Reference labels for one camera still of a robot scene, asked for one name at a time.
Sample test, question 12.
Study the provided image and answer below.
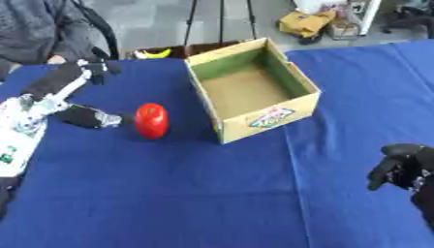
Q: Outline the wire basket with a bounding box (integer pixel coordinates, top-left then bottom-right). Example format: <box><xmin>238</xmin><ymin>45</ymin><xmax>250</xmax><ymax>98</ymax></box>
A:
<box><xmin>325</xmin><ymin>18</ymin><xmax>363</xmax><ymax>42</ymax></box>

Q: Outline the red toy apple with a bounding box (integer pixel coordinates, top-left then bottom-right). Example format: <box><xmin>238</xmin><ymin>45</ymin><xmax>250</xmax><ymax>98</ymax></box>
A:
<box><xmin>134</xmin><ymin>102</ymin><xmax>171</xmax><ymax>140</ymax></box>

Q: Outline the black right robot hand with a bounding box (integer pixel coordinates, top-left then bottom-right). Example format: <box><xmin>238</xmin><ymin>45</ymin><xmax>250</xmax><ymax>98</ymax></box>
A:
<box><xmin>366</xmin><ymin>142</ymin><xmax>434</xmax><ymax>229</ymax></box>

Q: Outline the black tripod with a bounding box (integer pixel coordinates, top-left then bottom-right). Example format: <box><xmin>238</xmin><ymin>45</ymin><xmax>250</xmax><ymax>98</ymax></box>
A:
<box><xmin>181</xmin><ymin>0</ymin><xmax>260</xmax><ymax>48</ymax></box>

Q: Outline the yellow bag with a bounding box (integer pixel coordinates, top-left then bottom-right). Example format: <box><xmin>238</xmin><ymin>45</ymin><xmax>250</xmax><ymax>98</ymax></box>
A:
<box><xmin>276</xmin><ymin>9</ymin><xmax>339</xmax><ymax>40</ymax></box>

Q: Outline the brown box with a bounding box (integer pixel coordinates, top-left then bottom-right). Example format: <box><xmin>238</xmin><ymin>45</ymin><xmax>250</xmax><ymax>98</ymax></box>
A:
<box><xmin>130</xmin><ymin>40</ymin><xmax>246</xmax><ymax>60</ymax></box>

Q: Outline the yellow toy banana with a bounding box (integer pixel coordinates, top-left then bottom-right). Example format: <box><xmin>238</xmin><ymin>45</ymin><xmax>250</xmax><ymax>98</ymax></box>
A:
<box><xmin>134</xmin><ymin>47</ymin><xmax>173</xmax><ymax>60</ymax></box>

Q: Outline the tan cardboard box green inside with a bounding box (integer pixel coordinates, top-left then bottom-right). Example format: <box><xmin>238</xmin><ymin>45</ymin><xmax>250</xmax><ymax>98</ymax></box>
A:
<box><xmin>183</xmin><ymin>37</ymin><xmax>325</xmax><ymax>145</ymax></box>

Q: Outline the person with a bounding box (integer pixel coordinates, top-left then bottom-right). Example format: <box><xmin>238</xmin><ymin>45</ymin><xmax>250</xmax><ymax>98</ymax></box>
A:
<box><xmin>0</xmin><ymin>0</ymin><xmax>97</xmax><ymax>81</ymax></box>

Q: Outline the person's hand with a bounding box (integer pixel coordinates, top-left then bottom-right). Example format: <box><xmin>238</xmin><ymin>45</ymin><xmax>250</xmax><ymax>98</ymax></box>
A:
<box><xmin>46</xmin><ymin>54</ymin><xmax>68</xmax><ymax>65</ymax></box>

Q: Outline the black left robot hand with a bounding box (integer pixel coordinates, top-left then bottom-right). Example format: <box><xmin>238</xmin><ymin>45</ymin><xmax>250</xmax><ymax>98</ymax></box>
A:
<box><xmin>18</xmin><ymin>57</ymin><xmax>124</xmax><ymax>130</ymax></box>

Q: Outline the black office chair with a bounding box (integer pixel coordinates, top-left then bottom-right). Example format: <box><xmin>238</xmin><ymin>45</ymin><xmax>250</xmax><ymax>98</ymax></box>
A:
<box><xmin>380</xmin><ymin>0</ymin><xmax>434</xmax><ymax>35</ymax></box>

